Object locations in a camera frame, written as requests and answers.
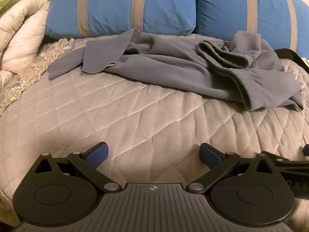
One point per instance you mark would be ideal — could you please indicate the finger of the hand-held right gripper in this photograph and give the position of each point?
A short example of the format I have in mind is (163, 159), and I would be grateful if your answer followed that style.
(292, 163)
(306, 150)

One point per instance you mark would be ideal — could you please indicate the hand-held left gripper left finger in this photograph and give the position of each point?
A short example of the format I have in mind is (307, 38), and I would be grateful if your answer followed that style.
(99, 152)

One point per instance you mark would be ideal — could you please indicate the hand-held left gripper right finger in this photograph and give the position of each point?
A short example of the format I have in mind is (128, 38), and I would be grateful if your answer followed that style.
(209, 153)

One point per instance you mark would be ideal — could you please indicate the grey fleece garment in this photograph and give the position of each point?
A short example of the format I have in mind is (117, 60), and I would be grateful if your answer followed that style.
(169, 65)

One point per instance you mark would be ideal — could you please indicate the grey quilted bedspread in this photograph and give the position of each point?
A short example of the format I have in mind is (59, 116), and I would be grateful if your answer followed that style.
(135, 111)

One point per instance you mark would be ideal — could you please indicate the cream lace-edged cloth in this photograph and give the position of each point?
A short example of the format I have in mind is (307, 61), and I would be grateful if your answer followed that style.
(36, 70)

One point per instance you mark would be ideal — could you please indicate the white quilted comforter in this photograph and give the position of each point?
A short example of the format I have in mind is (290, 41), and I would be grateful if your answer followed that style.
(19, 33)

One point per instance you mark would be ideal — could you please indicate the blue pillow with grey stripes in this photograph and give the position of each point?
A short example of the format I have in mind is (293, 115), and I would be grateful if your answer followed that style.
(111, 7)
(231, 4)

